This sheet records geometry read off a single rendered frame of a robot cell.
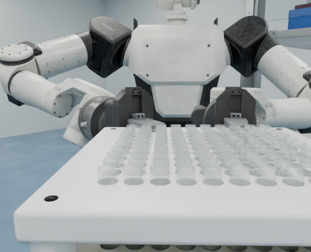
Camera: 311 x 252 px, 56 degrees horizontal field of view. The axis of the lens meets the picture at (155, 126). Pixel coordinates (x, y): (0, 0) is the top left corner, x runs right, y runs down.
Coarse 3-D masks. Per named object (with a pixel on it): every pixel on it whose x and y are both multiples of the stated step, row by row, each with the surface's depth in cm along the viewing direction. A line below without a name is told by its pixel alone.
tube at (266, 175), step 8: (256, 168) 19; (264, 168) 20; (272, 168) 19; (256, 176) 19; (264, 176) 18; (272, 176) 18; (264, 184) 19; (272, 184) 19; (256, 248) 20; (264, 248) 19
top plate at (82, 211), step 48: (96, 144) 29; (48, 192) 18; (96, 192) 18; (144, 192) 18; (192, 192) 18; (240, 192) 18; (288, 192) 18; (48, 240) 16; (96, 240) 16; (144, 240) 15; (192, 240) 15; (240, 240) 15; (288, 240) 15
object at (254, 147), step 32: (160, 128) 34; (192, 128) 33; (224, 128) 33; (256, 128) 33; (128, 160) 21; (160, 160) 22; (192, 160) 21; (224, 160) 21; (256, 160) 21; (288, 160) 21
